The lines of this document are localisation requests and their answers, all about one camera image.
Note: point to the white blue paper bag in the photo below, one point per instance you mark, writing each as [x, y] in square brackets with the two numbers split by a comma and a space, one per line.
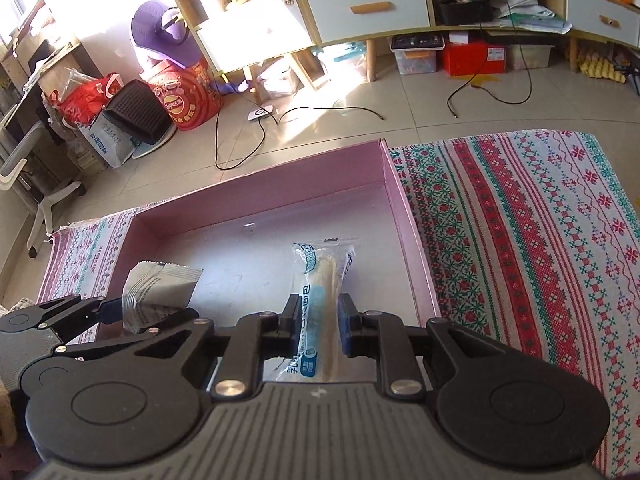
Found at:
[110, 141]

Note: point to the purple hat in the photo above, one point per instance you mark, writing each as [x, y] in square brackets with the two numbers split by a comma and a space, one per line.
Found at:
[159, 33]

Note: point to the patterned woven floor mat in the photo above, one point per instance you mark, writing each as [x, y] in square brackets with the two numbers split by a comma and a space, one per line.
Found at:
[531, 368]

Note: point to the white office chair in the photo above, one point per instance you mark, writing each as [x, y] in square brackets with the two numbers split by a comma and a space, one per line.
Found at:
[30, 176]

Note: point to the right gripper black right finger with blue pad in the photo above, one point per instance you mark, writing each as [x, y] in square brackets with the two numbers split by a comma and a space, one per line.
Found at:
[393, 345]

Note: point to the black ribbed heater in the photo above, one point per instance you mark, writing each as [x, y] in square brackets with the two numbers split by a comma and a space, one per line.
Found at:
[137, 111]

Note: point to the wooden shelf unit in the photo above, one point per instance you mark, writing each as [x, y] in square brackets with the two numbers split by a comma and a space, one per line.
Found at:
[245, 34]

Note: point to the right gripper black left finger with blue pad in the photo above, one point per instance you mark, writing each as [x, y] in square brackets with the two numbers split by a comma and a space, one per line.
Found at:
[244, 348]

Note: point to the red box under cabinet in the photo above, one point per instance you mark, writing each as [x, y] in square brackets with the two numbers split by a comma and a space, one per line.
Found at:
[474, 58]

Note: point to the white blue bread packet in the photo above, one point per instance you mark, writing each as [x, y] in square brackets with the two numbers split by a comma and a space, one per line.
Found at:
[319, 272]

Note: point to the red plastic bag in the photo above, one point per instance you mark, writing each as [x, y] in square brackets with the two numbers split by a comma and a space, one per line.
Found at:
[83, 97]

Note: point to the pink cardboard box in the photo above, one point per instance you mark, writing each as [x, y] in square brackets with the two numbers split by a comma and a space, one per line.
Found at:
[240, 234]

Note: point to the white grey snack packet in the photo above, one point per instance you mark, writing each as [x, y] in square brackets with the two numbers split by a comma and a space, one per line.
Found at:
[153, 290]

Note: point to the clear plastic storage bin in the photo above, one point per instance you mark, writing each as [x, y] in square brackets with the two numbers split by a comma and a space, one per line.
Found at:
[417, 54]

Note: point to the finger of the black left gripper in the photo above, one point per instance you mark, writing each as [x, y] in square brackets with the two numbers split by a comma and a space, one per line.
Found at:
[97, 310]

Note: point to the red printed bag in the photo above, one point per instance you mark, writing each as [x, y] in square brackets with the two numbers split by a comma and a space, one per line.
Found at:
[187, 94]

